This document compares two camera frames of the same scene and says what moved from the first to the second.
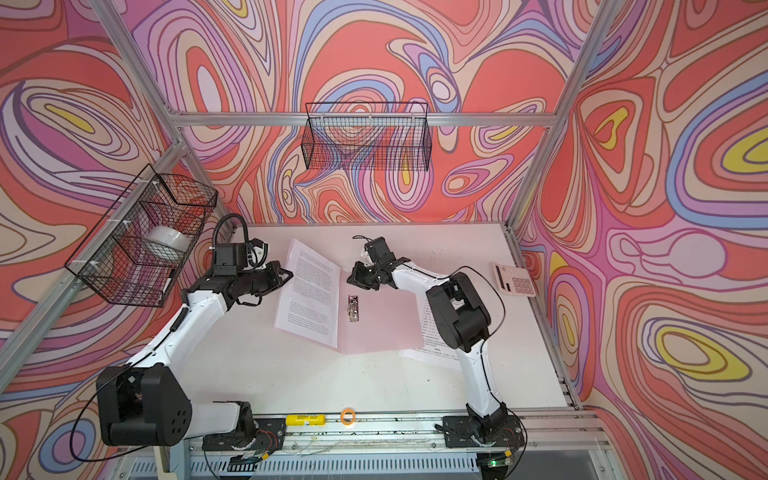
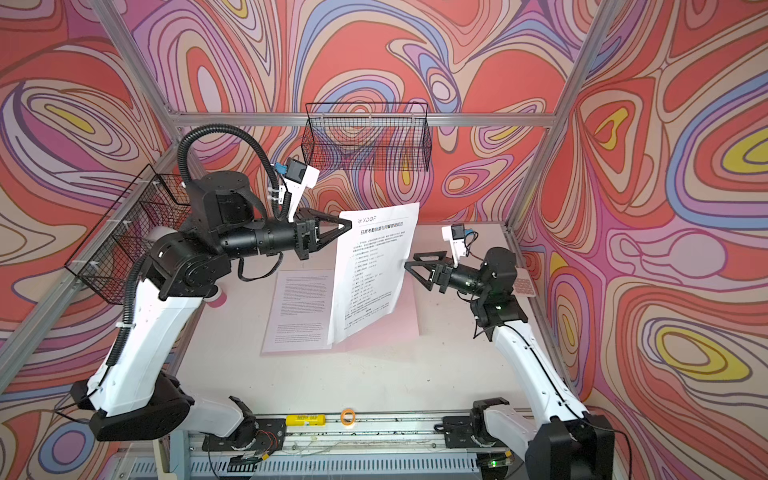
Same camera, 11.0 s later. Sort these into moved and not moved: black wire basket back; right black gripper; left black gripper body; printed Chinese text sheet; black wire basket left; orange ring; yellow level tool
Moved: left black gripper body; printed Chinese text sheet; right black gripper
Not moved: orange ring; yellow level tool; black wire basket back; black wire basket left
